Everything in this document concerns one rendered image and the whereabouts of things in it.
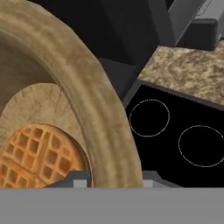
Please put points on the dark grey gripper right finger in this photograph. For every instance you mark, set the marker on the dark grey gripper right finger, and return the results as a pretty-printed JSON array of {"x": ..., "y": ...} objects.
[{"x": 153, "y": 179}]

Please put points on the brown wooden bowl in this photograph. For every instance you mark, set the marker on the brown wooden bowl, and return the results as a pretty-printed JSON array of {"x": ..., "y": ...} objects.
[{"x": 87, "y": 87}]

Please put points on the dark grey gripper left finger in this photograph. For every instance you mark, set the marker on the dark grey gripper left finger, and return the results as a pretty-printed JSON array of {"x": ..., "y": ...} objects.
[{"x": 78, "y": 178}]

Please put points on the black microwave oven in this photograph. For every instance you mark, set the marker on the black microwave oven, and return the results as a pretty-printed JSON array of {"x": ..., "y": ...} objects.
[{"x": 201, "y": 26}]

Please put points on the golden waffle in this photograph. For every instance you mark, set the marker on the golden waffle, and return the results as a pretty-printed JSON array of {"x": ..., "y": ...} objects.
[{"x": 35, "y": 157}]

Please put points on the black hob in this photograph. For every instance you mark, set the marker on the black hob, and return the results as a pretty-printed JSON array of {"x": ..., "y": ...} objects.
[{"x": 180, "y": 140}]

